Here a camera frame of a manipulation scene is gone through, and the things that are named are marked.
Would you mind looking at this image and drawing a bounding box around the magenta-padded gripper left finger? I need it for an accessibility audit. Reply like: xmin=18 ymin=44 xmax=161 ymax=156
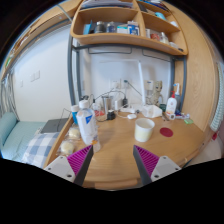
xmin=43 ymin=144 xmax=95 ymax=187

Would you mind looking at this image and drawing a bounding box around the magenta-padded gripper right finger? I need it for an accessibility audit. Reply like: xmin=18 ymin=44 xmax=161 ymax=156
xmin=132 ymin=144 xmax=182 ymax=187

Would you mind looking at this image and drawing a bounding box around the clear blue-label water bottle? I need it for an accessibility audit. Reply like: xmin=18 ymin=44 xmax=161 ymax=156
xmin=75 ymin=99 xmax=102 ymax=153

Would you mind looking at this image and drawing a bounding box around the wrapped round bun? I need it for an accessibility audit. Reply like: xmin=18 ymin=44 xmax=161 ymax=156
xmin=59 ymin=139 xmax=77 ymax=157
xmin=67 ymin=127 xmax=82 ymax=140

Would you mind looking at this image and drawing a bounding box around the blue plaid pillow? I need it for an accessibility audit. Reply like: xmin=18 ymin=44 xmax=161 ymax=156
xmin=21 ymin=132 xmax=61 ymax=169

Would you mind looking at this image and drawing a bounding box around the flat round red coaster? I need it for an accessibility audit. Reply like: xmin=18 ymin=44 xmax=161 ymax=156
xmin=159 ymin=127 xmax=174 ymax=138

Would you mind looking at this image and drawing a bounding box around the cream white cup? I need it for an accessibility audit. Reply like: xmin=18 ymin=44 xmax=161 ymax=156
xmin=134 ymin=117 xmax=156 ymax=143

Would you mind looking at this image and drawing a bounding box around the grey laptop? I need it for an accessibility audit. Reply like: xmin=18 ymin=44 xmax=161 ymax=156
xmin=40 ymin=117 xmax=69 ymax=134

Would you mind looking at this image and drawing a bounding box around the green bed mattress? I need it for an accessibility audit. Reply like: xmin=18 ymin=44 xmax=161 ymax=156
xmin=0 ymin=111 xmax=48 ymax=163

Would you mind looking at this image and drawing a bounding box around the small white box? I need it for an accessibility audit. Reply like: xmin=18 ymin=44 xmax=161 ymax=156
xmin=165 ymin=112 xmax=177 ymax=121

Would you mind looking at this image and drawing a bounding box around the small white pink pack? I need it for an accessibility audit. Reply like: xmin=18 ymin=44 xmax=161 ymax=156
xmin=176 ymin=113 xmax=191 ymax=120

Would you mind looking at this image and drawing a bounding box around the small blue white-capped bottle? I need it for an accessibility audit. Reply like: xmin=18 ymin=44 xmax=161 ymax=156
xmin=70 ymin=104 xmax=81 ymax=126

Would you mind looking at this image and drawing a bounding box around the white red-pump lotion bottle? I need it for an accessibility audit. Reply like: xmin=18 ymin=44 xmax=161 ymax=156
xmin=165 ymin=90 xmax=178 ymax=116

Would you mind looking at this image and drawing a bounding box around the white power strip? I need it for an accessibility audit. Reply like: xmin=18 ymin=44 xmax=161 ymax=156
xmin=119 ymin=105 xmax=137 ymax=114

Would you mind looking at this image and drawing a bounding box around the brown tree figure toy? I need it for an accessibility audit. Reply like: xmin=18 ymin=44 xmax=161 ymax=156
xmin=147 ymin=80 xmax=164 ymax=107

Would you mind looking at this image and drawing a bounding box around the small black charger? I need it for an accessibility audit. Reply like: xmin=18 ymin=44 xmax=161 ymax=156
xmin=106 ymin=109 xmax=117 ymax=121

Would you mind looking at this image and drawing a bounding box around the white charger block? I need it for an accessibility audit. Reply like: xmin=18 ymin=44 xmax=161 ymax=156
xmin=113 ymin=99 xmax=122 ymax=111

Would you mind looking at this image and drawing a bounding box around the steel tumbler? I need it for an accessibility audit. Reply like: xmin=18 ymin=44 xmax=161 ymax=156
xmin=101 ymin=94 xmax=113 ymax=116

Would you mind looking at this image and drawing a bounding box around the blue striped hanging cloth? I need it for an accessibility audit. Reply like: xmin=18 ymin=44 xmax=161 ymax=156
xmin=209 ymin=63 xmax=224 ymax=133

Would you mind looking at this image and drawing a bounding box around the white desk lamp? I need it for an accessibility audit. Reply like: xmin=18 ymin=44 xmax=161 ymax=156
xmin=99 ymin=58 xmax=148 ymax=108

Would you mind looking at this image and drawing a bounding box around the grey striped curtain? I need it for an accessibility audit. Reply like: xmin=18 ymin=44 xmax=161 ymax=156
xmin=0 ymin=74 xmax=18 ymax=118

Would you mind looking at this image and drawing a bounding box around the wooden shelf unit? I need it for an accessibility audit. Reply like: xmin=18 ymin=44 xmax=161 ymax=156
xmin=69 ymin=0 xmax=189 ymax=57

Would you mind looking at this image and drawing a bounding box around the black power cable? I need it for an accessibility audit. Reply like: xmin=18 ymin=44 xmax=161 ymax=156
xmin=125 ymin=80 xmax=143 ymax=97

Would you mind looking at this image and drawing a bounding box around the white wall outlet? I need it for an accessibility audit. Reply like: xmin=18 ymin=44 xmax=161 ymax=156
xmin=121 ymin=78 xmax=132 ymax=90
xmin=111 ymin=78 xmax=122 ymax=90

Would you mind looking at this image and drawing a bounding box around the white wall switch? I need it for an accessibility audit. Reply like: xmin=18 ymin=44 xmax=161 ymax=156
xmin=29 ymin=70 xmax=42 ymax=83

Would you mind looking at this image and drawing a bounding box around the grey metal bed frame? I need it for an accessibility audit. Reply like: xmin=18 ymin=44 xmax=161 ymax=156
xmin=66 ymin=33 xmax=188 ymax=113

